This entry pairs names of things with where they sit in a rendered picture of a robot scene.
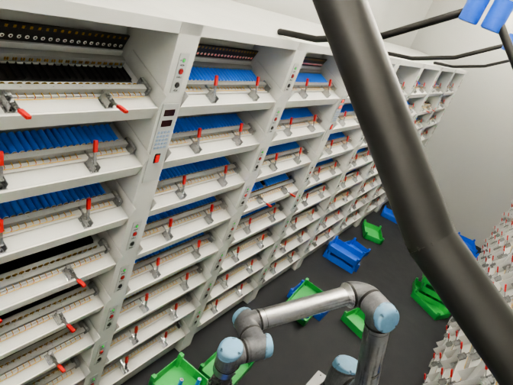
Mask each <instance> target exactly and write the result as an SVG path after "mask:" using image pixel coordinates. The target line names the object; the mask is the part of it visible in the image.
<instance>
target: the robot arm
mask: <svg viewBox="0 0 513 385"><path fill-rule="evenodd" d="M344 306H347V307H348V308H354V307H357V308H360V309H361V310H362V311H363V313H364V314H365V320H364V329H363V337H362V341H361V346H360V353H359V357H358V360H356V359H355V358H353V357H351V356H347V355H339V356H337V357H336V358H335V359H334V361H333V362H332V365H331V367H330V369H329V371H328V373H327V376H326V377H325V379H324V381H323V382H322V383H320V384H319V385H378V383H379V377H380V374H381V370H382V363H383V359H384V356H385V352H386V345H387V342H388V338H389V332H390V331H392V330H393V329H394V328H395V326H396V325H397V324H398V321H399V313H398V310H397V309H396V308H395V307H394V306H393V304H391V303H390V301H388V300H387V298H385V297H384V295H382V294H381V293H380V291H379V290H378V289H377V288H375V287H374V286H371V285H369V284H367V283H362V282H358V281H348V282H345V283H342V284H341V286H340V287H338V288H336V289H332V290H327V291H324V292H321V293H316V294H313V295H310V296H304V297H302V298H298V299H294V300H290V301H287V302H282V303H279V304H275V305H272V306H267V307H264V308H261V309H254V310H251V309H250V308H248V307H242V308H240V309H238V310H237V311H236V312H235V313H234V315H233V317H232V322H233V324H234V327H235V328H236V330H237V333H238V335H239V336H240V339H238V338H235V337H228V338H225V339H224V340H222V341H221V343H220V344H219V346H218V349H217V355H216V358H215V362H214V365H213V372H214V374H213V375H212V376H211V378H210V379H209V380H208V381H207V383H206V385H233V384H232V381H233V380H232V379H231V378H232V377H233V376H234V375H235V374H236V370H238V368H239V367H240V365H241V364H246V363H250V362H253V361H258V360H262V359H266V358H270V357H271V356H272V355H273V340H272V337H271V335H270V334H269V333H265V334H263V330H264V329H267V328H272V327H274V326H277V325H282V324H285V323H288V322H293V321H295V320H299V319H303V318H306V317H309V316H312V315H317V314H320V313H323V312H327V311H331V310H333V309H338V308H341V307H344ZM210 381H211V382H210Z"/></svg>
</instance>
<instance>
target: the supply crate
mask: <svg viewBox="0 0 513 385"><path fill-rule="evenodd" d="M183 357H184V354H183V353H182V352H180V353H179V355H178V357H177V359H175V360H174V361H172V362H171V363H170V364H168V365H167V366H166V367H165V368H163V369H162V370H161V371H160V372H159V373H158V374H153V375H151V377H150V381H149V383H148V385H178V382H179V379H180V378H183V379H184V381H183V383H182V385H195V383H196V381H197V379H198V377H200V378H201V379H202V380H201V382H200V384H199V385H206V383H207V381H208V378H206V377H205V376H204V375H203V374H201V373H200V372H199V371H198V370H196V369H195V368H194V367H193V366H192V365H191V364H190V363H189V362H188V361H186V360H185V359H184V358H183Z"/></svg>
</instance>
